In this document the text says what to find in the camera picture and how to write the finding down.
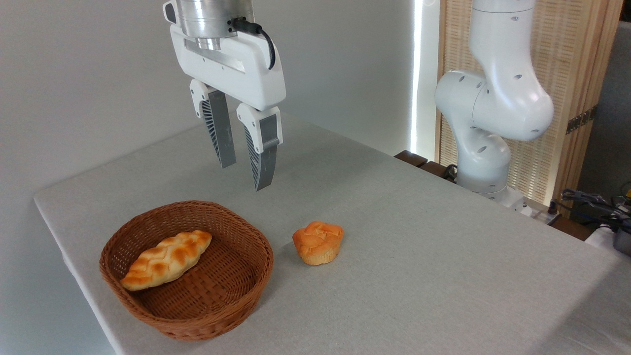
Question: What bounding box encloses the dark brown wooden block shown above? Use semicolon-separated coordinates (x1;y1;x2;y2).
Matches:
394;150;428;168
419;161;456;183

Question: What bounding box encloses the orange muffin bread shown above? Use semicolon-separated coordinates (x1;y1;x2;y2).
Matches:
292;221;345;266

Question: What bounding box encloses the black screen hinge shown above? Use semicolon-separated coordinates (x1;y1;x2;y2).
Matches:
566;106;598;135

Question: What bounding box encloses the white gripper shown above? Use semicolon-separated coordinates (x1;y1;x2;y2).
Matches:
163;1;287;192

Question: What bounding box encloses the brown wicker basket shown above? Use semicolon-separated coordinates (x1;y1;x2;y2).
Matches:
99;200;275;342

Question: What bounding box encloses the braided golden bread loaf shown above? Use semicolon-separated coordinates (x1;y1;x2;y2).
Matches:
120;230;213;291

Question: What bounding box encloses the wooden slatted folding screen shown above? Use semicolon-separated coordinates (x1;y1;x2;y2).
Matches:
436;0;624;208

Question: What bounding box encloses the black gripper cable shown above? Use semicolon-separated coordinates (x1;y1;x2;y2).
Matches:
228;17;277;71

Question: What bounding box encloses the black cable bundle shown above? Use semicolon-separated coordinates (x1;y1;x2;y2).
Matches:
561;189;631;233

